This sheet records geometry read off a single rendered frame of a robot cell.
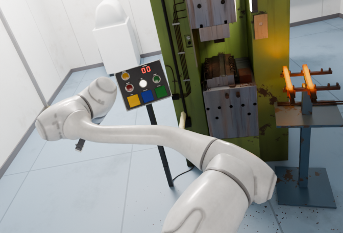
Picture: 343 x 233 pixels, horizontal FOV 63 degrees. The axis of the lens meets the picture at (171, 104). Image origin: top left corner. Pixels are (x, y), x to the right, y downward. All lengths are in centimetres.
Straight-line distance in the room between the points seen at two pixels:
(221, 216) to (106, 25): 459
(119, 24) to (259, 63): 320
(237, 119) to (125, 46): 324
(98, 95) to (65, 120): 14
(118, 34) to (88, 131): 419
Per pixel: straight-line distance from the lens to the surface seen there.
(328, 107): 218
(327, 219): 241
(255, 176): 70
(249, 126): 223
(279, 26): 213
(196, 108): 236
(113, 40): 503
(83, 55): 599
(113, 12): 495
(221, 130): 223
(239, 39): 247
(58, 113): 92
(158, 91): 196
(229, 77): 207
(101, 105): 98
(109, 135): 84
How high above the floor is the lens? 188
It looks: 29 degrees down
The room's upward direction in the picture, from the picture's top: 13 degrees counter-clockwise
